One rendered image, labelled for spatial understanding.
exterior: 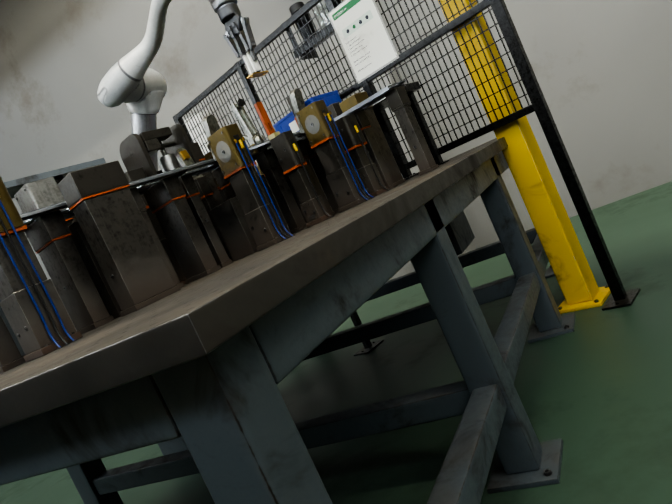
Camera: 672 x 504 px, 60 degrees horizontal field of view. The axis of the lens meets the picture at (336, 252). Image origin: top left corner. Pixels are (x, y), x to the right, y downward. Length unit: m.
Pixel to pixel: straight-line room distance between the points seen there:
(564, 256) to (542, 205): 0.21
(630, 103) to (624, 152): 0.30
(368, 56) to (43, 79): 4.28
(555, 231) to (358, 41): 1.08
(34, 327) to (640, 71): 3.62
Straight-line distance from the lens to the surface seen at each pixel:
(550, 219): 2.28
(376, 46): 2.44
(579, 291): 2.35
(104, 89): 2.41
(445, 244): 1.28
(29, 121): 6.48
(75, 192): 1.38
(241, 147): 1.62
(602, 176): 4.13
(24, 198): 1.74
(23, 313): 1.24
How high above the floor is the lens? 0.73
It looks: 4 degrees down
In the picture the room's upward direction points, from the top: 25 degrees counter-clockwise
